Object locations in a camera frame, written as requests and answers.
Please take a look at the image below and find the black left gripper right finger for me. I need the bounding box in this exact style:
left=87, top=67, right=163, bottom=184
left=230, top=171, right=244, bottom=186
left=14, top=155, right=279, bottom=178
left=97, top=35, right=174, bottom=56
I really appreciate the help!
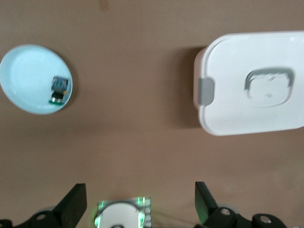
left=194, top=181, right=289, bottom=228

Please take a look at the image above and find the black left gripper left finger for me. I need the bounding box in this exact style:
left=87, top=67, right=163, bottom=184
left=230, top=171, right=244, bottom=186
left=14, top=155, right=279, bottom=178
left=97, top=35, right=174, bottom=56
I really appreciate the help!
left=0, top=182, right=87, bottom=228

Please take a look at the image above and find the white lidded lunch box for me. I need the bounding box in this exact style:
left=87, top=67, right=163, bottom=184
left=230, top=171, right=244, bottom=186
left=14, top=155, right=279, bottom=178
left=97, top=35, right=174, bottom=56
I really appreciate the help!
left=192, top=30, right=304, bottom=136

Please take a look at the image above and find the light blue round plate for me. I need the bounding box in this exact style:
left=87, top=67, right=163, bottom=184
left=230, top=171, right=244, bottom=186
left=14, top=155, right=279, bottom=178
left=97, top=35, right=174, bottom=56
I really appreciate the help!
left=0, top=44, right=77, bottom=116

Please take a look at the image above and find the green push-button switch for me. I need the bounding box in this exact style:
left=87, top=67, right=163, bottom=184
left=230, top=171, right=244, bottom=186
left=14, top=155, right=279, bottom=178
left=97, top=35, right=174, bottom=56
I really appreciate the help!
left=48, top=76, right=70, bottom=105

